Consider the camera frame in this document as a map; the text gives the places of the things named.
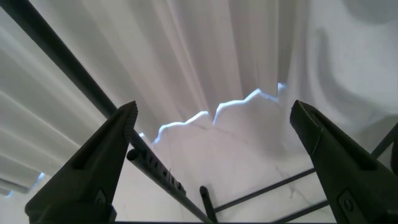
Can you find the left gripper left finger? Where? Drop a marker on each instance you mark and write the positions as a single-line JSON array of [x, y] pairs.
[[87, 186]]

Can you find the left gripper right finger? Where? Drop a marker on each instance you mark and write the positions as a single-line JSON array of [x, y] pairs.
[[357, 186]]

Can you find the pale grey shorts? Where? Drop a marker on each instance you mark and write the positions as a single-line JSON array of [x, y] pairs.
[[357, 62]]

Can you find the black clothes rack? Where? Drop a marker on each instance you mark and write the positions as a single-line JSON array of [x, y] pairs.
[[68, 68]]

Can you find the white curtain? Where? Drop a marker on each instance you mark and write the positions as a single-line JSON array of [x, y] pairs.
[[155, 62]]

